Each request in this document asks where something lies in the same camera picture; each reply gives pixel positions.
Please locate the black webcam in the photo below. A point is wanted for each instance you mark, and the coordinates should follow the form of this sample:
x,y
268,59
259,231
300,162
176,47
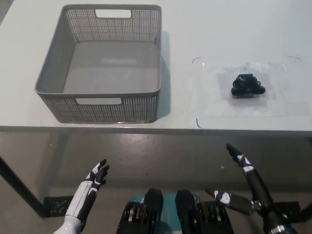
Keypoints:
x,y
245,85

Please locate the black teal robot torso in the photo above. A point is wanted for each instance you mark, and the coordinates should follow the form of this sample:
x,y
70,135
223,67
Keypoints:
x,y
175,214

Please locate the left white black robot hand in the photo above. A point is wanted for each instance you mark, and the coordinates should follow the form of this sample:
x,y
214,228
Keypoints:
x,y
84,195

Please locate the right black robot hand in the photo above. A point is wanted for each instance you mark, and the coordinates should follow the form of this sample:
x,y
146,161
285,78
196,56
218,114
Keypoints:
x,y
256,185

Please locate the grey perforated plastic basket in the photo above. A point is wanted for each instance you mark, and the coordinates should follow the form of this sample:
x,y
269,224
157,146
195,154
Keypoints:
x,y
111,70

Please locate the black metal table leg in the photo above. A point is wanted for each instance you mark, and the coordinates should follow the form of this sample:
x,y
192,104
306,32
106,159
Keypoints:
x,y
22,186
307,208

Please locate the black table foot plate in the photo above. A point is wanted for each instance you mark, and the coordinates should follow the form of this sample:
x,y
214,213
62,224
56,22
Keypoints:
x,y
57,206
295,207

